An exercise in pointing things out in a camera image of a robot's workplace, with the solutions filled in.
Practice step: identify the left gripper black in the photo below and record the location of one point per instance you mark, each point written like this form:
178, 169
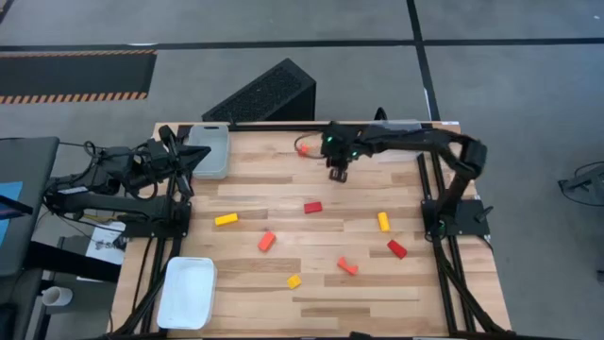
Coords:
165, 158

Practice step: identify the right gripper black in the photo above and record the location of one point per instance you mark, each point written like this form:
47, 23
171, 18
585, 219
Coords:
340, 141

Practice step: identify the red rectangular block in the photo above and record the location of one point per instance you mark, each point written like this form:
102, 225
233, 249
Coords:
313, 208

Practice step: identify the small orange block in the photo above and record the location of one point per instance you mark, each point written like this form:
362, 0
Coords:
302, 150

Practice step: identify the yellow rounded block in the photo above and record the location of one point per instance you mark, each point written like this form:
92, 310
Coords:
383, 222

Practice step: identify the yellow rectangular block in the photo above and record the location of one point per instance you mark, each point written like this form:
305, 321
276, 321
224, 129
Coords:
226, 219

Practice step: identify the orange arch block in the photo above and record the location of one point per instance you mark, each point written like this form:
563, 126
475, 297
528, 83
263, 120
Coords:
347, 267

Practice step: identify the red wedge block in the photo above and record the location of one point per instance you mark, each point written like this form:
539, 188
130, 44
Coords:
397, 249

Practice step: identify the orange rectangular block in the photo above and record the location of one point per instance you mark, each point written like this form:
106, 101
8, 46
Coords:
266, 241

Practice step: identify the yellow triangular block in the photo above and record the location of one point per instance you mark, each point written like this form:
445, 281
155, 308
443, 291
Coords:
294, 282

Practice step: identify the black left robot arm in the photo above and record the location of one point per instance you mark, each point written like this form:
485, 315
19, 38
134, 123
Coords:
118, 204

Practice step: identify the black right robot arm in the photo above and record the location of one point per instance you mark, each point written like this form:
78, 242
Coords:
415, 139

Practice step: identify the grey plastic bin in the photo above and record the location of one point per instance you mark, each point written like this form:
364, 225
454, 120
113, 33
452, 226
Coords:
214, 158

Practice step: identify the clear plastic bin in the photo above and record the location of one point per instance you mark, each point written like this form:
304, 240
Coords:
401, 158

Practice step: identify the black perforated box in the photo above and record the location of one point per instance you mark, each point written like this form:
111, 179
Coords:
264, 92

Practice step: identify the white printed paper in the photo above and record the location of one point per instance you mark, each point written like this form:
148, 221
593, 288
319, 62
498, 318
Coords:
106, 246

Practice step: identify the white plastic bin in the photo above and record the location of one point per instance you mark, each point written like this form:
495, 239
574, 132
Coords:
186, 293

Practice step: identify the black hazard-striped floor mat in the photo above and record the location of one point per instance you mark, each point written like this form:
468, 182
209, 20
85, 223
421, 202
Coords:
71, 75

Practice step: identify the black lever knob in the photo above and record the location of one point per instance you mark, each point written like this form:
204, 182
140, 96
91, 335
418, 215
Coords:
483, 213

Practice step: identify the dark grey desk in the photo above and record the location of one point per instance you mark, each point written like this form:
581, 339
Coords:
33, 160

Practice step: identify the blue sheet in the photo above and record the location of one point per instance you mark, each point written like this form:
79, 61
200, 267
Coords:
9, 191

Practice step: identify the white cup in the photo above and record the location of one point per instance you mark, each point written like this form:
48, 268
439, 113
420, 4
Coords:
56, 296

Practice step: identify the small black mount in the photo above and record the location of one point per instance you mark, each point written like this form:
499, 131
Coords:
380, 114

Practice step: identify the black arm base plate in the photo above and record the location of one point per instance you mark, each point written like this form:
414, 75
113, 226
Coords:
160, 230
467, 223

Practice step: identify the black aluminium frame rail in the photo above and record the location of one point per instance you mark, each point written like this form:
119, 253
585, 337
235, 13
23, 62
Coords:
423, 184
273, 127
162, 248

